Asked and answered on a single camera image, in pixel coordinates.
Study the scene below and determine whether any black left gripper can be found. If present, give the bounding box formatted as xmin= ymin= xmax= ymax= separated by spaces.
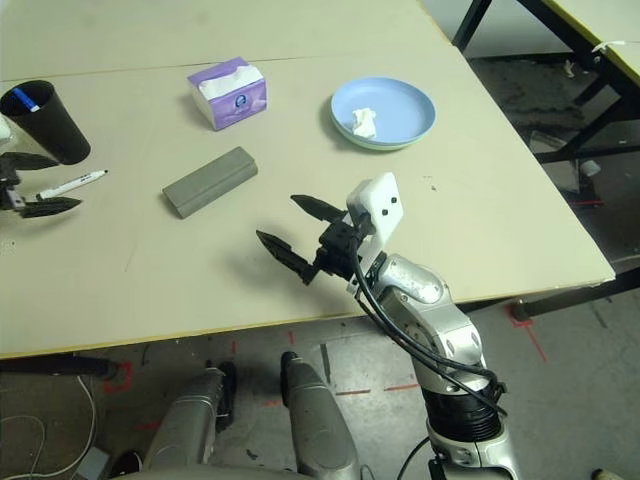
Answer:
xmin=0 ymin=152 xmax=84 ymax=220

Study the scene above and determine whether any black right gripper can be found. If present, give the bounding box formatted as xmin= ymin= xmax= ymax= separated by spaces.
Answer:
xmin=255 ymin=193 xmax=374 ymax=287

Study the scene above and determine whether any white marker with black cap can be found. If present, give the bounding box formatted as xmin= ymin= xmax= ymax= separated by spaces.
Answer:
xmin=37 ymin=168 xmax=110 ymax=201

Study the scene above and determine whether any white marker with blue cap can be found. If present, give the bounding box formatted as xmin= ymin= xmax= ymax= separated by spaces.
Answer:
xmin=10 ymin=87 xmax=43 ymax=114

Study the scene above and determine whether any grey glasses case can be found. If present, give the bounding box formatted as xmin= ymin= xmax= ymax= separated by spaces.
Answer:
xmin=161 ymin=146 xmax=260 ymax=220

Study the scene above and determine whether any white tissue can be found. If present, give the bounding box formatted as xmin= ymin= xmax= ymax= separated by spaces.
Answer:
xmin=351 ymin=107 xmax=379 ymax=138

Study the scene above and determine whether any blue plate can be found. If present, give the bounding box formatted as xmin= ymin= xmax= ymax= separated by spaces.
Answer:
xmin=329 ymin=76 xmax=437 ymax=147

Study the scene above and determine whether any black plastic cup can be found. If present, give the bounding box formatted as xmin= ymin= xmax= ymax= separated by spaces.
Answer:
xmin=0 ymin=79 xmax=92 ymax=166

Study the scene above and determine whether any green plate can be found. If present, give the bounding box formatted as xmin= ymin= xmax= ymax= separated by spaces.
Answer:
xmin=332 ymin=122 xmax=435 ymax=153

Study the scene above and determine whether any purple tissue box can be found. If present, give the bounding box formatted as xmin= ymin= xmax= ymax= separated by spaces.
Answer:
xmin=187 ymin=57 xmax=270 ymax=133

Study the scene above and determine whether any black table foot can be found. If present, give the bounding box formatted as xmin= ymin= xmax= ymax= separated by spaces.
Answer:
xmin=509 ymin=272 xmax=640 ymax=321
xmin=0 ymin=352 xmax=121 ymax=381

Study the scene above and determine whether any grey right robot leg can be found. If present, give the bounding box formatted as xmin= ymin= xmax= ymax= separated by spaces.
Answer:
xmin=279 ymin=351 xmax=361 ymax=480

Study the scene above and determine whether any grey robot leg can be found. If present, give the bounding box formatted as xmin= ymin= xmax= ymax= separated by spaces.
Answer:
xmin=144 ymin=362 xmax=239 ymax=480
xmin=279 ymin=351 xmax=361 ymax=480

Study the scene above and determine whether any grey left robot leg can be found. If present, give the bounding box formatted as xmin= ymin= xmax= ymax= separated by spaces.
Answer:
xmin=144 ymin=362 xmax=239 ymax=480

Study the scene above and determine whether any metal-framed yellow-edged table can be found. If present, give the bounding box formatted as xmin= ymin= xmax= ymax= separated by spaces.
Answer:
xmin=452 ymin=0 xmax=640 ymax=166

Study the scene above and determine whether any small grey floor box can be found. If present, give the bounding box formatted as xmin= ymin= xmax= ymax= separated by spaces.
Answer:
xmin=78 ymin=446 xmax=110 ymax=477

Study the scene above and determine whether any black sneaker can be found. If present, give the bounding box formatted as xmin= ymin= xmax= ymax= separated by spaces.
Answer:
xmin=108 ymin=449 xmax=145 ymax=480

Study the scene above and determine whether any white tied strip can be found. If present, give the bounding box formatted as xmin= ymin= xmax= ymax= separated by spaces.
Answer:
xmin=591 ymin=38 xmax=634 ymax=55

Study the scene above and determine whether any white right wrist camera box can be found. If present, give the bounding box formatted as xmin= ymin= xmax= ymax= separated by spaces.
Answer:
xmin=344 ymin=172 xmax=406 ymax=296

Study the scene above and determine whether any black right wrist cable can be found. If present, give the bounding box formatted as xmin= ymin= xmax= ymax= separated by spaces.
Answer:
xmin=349 ymin=234 xmax=509 ymax=480

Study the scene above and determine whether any white floor cable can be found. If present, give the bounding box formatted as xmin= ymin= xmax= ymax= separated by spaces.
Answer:
xmin=0 ymin=374 xmax=98 ymax=476

